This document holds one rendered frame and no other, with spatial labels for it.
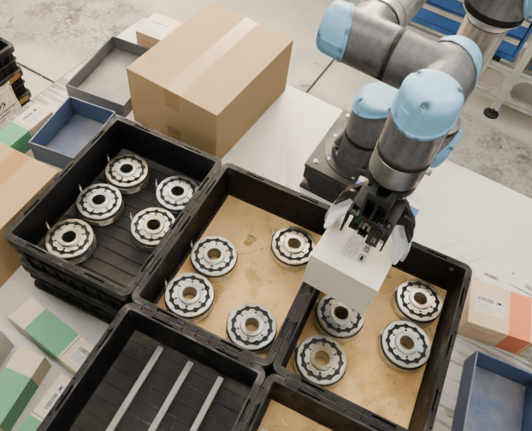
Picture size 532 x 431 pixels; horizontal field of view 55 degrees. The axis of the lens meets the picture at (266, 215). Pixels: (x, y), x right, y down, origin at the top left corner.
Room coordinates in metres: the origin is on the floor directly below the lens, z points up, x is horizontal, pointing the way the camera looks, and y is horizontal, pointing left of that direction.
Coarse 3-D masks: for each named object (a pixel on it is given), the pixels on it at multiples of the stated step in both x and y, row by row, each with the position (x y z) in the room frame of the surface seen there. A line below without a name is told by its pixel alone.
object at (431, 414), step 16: (432, 256) 0.61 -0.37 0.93; (464, 272) 0.59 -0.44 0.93; (464, 288) 0.55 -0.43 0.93; (304, 304) 0.45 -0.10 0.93; (288, 336) 0.38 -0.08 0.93; (448, 336) 0.43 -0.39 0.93; (448, 352) 0.40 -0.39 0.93; (272, 368) 0.32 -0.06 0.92; (304, 384) 0.29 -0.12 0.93; (336, 400) 0.27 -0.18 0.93; (432, 400) 0.30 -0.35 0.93; (368, 416) 0.26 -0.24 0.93; (432, 416) 0.27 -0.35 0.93
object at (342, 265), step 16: (416, 208) 0.56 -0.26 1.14; (336, 224) 0.50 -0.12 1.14; (320, 240) 0.46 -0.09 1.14; (336, 240) 0.47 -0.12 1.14; (352, 240) 0.47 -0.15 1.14; (320, 256) 0.43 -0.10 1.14; (336, 256) 0.44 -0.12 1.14; (352, 256) 0.44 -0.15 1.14; (368, 256) 0.45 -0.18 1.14; (384, 256) 0.45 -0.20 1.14; (304, 272) 0.43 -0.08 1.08; (320, 272) 0.42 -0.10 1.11; (336, 272) 0.41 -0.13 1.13; (352, 272) 0.41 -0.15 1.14; (368, 272) 0.42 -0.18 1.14; (384, 272) 0.42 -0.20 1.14; (320, 288) 0.42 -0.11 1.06; (336, 288) 0.41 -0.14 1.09; (352, 288) 0.40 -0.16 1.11; (368, 288) 0.39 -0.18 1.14; (352, 304) 0.40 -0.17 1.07; (368, 304) 0.39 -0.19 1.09
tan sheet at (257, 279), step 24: (216, 216) 0.69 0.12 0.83; (240, 216) 0.70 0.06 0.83; (264, 216) 0.71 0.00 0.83; (240, 240) 0.63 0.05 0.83; (264, 240) 0.64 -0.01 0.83; (240, 264) 0.57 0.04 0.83; (264, 264) 0.58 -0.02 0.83; (216, 288) 0.50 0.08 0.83; (240, 288) 0.51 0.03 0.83; (264, 288) 0.52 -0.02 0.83; (288, 288) 0.53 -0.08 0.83; (216, 312) 0.44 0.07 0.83
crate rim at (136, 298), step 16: (256, 176) 0.75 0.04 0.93; (208, 192) 0.68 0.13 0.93; (288, 192) 0.72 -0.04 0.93; (192, 208) 0.63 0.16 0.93; (320, 208) 0.69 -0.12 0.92; (176, 240) 0.54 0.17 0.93; (160, 256) 0.50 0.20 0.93; (144, 288) 0.43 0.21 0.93; (304, 288) 0.48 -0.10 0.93; (144, 304) 0.39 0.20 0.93; (176, 320) 0.37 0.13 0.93; (288, 320) 0.41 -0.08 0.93; (208, 336) 0.35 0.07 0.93; (240, 352) 0.33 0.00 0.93; (272, 352) 0.34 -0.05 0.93
